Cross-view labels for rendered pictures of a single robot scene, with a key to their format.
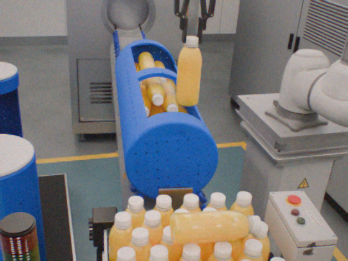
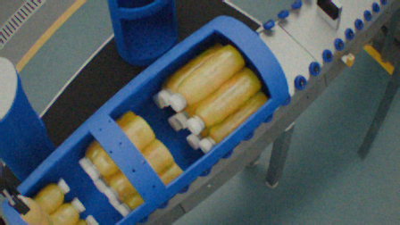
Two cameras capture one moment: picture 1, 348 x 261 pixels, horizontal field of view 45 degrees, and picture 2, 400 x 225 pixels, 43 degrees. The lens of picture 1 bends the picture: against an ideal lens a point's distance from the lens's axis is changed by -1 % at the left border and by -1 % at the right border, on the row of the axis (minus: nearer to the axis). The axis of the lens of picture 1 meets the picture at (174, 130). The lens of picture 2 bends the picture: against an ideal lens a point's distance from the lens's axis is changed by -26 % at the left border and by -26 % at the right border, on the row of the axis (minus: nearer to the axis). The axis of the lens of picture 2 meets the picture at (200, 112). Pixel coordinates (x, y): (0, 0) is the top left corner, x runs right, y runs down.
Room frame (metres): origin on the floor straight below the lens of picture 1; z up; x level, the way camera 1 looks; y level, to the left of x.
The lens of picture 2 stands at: (1.46, -0.52, 2.56)
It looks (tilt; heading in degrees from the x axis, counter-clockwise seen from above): 65 degrees down; 64
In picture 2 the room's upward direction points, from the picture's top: 5 degrees counter-clockwise
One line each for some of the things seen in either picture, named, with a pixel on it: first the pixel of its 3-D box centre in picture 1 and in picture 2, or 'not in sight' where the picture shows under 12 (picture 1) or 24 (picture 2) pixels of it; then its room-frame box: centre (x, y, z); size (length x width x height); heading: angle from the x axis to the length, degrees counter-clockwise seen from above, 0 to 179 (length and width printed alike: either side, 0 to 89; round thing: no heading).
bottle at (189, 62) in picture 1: (189, 73); (33, 215); (1.22, -0.03, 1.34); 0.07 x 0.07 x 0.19
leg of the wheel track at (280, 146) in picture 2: not in sight; (279, 156); (2.08, 0.11, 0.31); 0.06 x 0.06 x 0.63; 11
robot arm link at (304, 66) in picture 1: (306, 79); not in sight; (1.51, -0.48, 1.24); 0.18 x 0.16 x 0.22; 31
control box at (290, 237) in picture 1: (297, 228); not in sight; (0.88, -0.34, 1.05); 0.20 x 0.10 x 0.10; 11
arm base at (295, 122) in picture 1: (293, 110); not in sight; (1.54, -0.46, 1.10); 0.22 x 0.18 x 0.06; 30
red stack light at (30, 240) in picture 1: (18, 235); not in sight; (0.59, 0.27, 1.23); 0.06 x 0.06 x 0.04
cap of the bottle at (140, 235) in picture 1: (140, 235); not in sight; (0.77, 0.06, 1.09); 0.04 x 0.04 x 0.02
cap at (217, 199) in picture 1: (217, 199); not in sight; (0.93, -0.13, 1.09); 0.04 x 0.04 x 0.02
